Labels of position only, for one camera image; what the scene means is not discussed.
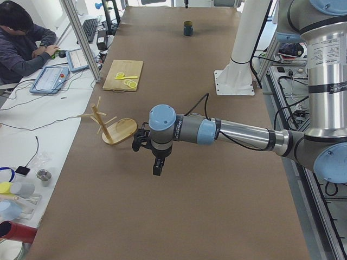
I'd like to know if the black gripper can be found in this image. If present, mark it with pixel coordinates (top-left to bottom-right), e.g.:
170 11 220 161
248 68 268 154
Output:
151 146 172 176

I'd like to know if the dark teal mug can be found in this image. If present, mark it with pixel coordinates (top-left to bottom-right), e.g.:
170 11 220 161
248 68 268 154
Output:
183 21 193 36

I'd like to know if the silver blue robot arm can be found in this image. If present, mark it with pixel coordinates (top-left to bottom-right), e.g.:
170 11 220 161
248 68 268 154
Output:
148 1 346 184

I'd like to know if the wooden cup storage rack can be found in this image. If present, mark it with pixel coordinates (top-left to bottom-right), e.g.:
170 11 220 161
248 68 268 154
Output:
77 97 137 145

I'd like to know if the grey cup lying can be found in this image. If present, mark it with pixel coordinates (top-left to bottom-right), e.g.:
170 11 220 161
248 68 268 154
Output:
10 182 35 198

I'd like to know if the yellow cup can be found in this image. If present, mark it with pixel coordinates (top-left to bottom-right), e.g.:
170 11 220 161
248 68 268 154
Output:
0 182 13 194

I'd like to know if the light blue cup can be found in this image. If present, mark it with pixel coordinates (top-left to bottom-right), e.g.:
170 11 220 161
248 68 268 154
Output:
1 200 22 220

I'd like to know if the lemon slice row front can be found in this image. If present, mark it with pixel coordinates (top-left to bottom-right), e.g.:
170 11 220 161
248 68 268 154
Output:
128 82 137 88

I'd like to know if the yellow plastic knife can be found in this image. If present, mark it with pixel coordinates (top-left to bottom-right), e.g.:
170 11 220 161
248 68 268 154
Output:
114 76 138 80

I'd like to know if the lemon slice near knife tip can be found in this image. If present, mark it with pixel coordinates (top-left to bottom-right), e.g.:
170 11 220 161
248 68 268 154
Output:
115 72 125 79

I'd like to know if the bamboo cutting board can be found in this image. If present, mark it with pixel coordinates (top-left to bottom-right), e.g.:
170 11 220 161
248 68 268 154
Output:
102 60 144 92

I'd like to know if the small metal tin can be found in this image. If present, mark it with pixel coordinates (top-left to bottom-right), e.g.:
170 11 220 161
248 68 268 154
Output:
36 169 52 187

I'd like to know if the small black square pad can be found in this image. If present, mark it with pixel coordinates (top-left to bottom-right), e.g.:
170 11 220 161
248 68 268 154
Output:
15 166 30 176

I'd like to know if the blue teach pendant far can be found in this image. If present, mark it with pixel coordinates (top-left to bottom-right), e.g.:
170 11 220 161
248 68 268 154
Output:
66 49 89 73

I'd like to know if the blue teach pendant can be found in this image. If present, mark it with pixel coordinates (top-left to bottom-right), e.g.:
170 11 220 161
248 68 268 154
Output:
29 66 69 94
66 49 89 73

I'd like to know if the black power adapter box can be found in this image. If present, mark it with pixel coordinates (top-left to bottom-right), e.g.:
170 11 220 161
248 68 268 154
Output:
97 30 108 50

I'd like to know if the blue teach pendant near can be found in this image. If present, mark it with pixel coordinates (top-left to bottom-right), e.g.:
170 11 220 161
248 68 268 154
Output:
29 66 69 94

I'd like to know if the black computer mouse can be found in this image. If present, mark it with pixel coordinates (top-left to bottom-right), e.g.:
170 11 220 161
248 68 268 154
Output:
58 50 66 58

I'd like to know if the red cylinder container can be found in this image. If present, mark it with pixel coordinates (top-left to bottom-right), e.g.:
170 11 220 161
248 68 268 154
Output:
1 221 37 244

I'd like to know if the black keyboard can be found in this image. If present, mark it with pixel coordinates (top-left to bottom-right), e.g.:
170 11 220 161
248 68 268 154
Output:
82 18 99 43

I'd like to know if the seated person dark jacket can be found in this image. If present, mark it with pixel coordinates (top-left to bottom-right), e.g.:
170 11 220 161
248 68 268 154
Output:
1 1 60 85

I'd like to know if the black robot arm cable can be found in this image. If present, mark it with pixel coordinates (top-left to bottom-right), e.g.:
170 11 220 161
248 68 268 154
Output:
184 93 272 150

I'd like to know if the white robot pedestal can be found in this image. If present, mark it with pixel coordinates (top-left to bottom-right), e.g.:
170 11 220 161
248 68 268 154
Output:
214 1 272 96

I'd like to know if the aluminium frame post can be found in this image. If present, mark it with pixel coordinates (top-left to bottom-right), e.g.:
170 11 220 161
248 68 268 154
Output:
61 0 101 83

